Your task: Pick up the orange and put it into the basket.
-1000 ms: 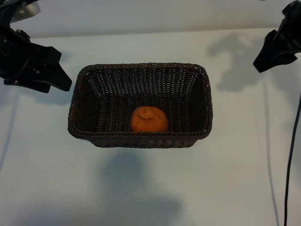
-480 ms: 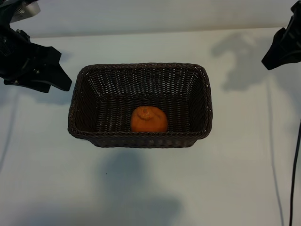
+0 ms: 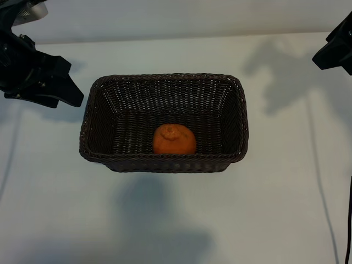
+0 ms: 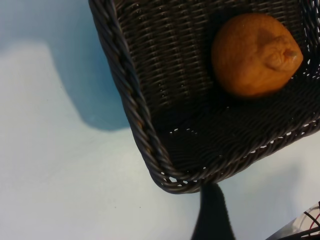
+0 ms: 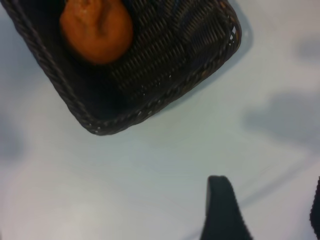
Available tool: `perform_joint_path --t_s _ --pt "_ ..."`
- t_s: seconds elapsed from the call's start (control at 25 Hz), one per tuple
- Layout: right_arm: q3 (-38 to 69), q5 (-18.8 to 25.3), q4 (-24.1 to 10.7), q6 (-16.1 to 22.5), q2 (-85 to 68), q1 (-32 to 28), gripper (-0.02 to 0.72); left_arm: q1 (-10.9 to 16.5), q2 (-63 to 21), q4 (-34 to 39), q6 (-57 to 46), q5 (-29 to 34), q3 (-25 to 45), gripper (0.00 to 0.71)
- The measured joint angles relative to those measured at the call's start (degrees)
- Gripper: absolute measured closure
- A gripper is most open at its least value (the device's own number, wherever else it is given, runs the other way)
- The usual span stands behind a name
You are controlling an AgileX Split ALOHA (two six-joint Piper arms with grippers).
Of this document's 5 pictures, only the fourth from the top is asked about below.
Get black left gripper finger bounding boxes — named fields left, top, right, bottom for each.
left=189, top=183, right=236, bottom=240

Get dark brown woven wicker basket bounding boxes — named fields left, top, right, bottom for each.
left=87, top=0, right=320, bottom=195

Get orange citrus fruit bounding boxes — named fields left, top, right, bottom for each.
left=211, top=12, right=305, bottom=98

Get thin black wire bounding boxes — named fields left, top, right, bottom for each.
left=302, top=211, right=320, bottom=226

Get thin red wire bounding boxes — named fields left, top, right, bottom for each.
left=309, top=203, right=320, bottom=230

